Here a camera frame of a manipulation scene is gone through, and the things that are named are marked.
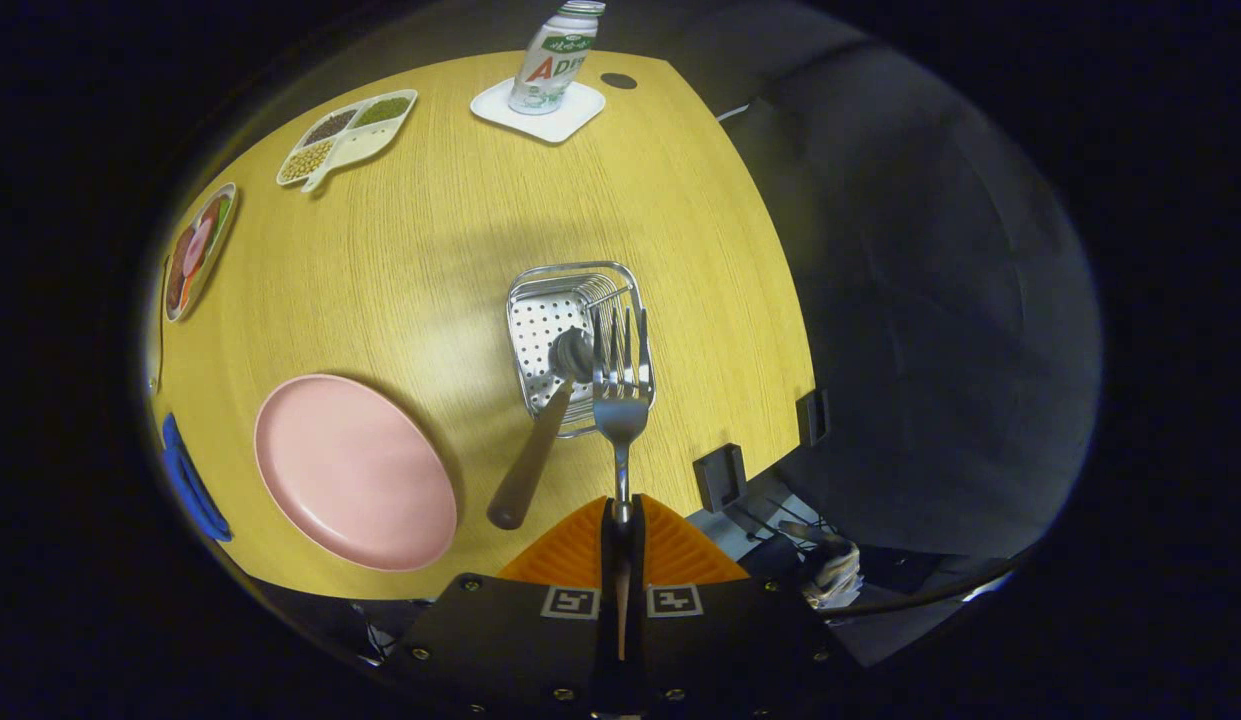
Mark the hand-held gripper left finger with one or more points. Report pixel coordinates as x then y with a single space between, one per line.
608 545

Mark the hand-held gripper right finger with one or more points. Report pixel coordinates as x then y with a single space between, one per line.
635 545

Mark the metal fork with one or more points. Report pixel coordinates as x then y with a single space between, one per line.
620 400

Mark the black table clamp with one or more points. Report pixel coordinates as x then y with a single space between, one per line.
720 476
812 416

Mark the pale striped bundle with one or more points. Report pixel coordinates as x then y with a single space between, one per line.
836 572

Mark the pink plate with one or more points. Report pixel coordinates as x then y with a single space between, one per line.
350 470

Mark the blue curved object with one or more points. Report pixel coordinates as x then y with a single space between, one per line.
190 490

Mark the white square coaster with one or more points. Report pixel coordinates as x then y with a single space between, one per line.
565 122

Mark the black table grommet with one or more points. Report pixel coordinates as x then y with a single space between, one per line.
618 80

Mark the white divided dish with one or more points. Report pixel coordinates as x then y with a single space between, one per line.
365 145

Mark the white drink bottle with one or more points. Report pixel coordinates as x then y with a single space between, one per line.
548 65

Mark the pile of yellow soybeans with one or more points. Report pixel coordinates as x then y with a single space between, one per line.
308 160

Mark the pile of green beans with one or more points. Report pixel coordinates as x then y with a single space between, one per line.
383 110

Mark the red tomato slice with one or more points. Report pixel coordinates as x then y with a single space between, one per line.
187 292

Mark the grey plate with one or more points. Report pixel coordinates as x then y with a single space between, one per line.
205 262

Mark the pile of dark beans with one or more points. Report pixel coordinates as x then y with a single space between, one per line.
330 127

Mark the green lettuce leaf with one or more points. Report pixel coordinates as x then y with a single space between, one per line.
221 213

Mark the brown meat slice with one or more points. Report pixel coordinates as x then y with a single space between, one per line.
177 272

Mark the pink ham slice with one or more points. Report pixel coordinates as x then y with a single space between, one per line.
194 246

